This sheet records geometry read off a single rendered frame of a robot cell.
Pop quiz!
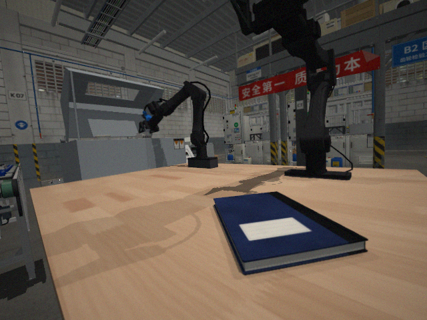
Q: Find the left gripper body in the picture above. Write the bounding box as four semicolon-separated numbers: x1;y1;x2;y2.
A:
245;0;304;36

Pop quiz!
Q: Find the dark blue notebook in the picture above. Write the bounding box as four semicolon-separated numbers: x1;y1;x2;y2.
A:
213;191;368;275

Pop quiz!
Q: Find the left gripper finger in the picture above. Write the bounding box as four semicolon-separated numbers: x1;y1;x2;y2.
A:
295;0;309;6
230;0;251;35

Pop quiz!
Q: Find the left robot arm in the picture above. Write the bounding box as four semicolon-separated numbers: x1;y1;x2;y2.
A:
280;4;352;179

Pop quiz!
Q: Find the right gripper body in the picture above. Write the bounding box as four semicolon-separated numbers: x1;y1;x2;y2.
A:
139;111;159;131

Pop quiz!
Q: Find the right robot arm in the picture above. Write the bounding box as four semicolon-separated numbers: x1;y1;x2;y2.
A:
147;81;217;160

